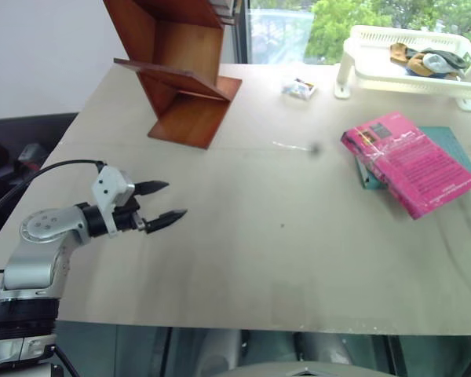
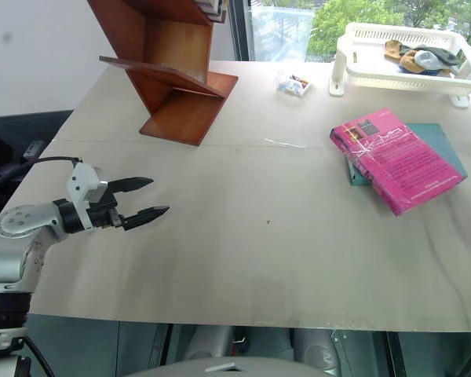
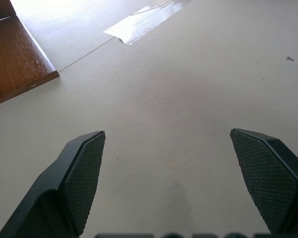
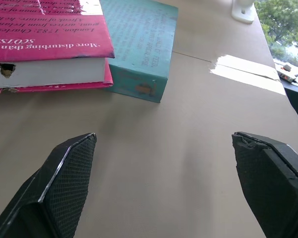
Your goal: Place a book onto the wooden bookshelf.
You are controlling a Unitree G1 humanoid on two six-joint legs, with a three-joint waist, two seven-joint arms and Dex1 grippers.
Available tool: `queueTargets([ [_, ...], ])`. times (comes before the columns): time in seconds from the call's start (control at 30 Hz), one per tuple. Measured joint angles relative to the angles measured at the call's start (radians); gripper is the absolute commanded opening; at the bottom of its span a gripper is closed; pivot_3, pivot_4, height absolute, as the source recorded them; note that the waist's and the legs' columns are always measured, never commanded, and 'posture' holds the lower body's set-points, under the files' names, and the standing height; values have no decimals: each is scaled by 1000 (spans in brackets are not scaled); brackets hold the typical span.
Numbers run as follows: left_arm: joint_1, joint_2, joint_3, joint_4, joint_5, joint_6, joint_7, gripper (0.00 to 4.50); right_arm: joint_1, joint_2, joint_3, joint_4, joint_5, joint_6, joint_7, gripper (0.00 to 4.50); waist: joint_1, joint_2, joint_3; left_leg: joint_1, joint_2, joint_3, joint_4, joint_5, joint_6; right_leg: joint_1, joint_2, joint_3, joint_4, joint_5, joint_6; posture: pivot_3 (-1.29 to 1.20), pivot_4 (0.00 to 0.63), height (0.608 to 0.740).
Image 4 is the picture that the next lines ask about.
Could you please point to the teal paperback book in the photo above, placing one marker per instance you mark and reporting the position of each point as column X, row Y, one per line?
column 141, row 49

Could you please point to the white power strip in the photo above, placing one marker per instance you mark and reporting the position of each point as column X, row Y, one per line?
column 286, row 73

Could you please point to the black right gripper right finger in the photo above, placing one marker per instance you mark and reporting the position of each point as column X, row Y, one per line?
column 268, row 183

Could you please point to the white plastic bracket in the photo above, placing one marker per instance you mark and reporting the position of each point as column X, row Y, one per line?
column 243, row 12

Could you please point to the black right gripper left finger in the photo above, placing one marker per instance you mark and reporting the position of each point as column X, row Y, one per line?
column 64, row 183

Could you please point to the pink hardcover book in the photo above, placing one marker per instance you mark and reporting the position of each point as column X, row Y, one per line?
column 47, row 39

